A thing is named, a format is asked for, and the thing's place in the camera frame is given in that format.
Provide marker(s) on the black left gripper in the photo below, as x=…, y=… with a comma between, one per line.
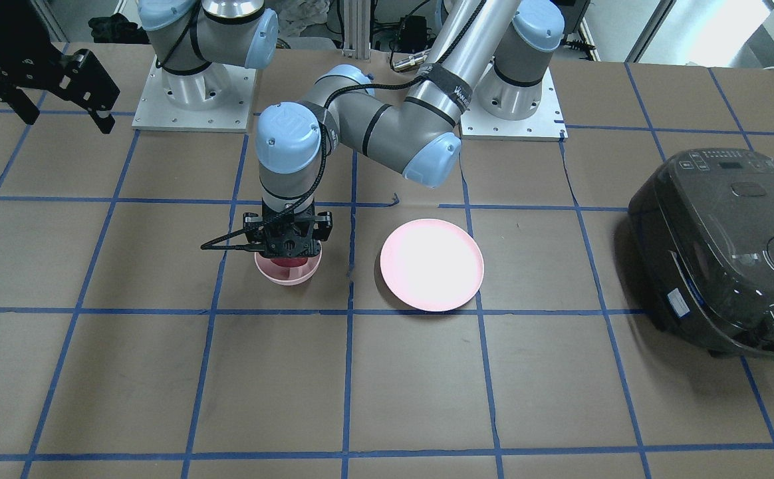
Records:
x=322, y=226

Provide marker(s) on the red apple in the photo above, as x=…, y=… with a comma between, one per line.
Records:
x=290, y=263

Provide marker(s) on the pink bowl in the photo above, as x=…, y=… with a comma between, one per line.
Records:
x=284, y=276

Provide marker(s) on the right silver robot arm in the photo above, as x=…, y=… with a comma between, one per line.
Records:
x=207, y=54

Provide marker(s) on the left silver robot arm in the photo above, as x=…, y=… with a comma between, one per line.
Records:
x=490, y=57

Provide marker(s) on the pink plate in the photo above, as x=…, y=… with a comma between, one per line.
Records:
x=432, y=265

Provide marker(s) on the dark grey rice cooker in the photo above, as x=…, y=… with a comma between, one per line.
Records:
x=703, y=224

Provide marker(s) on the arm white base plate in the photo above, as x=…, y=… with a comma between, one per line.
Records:
x=219, y=99
x=501, y=111

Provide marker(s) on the aluminium frame post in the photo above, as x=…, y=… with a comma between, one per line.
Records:
x=356, y=29

